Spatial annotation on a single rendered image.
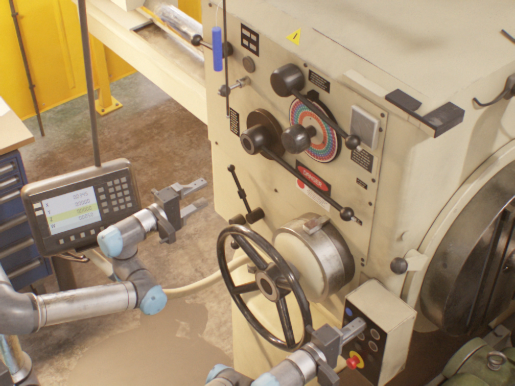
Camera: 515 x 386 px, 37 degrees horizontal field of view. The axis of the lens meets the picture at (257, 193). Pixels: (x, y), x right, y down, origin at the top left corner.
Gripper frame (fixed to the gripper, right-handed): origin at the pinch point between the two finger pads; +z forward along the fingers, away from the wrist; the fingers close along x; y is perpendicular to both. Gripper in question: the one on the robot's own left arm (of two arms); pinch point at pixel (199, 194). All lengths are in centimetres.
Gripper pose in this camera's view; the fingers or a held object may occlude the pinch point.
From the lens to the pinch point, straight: 217.8
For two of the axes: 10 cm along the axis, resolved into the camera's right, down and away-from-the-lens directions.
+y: -6.4, -5.2, 5.6
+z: 7.7, -4.3, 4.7
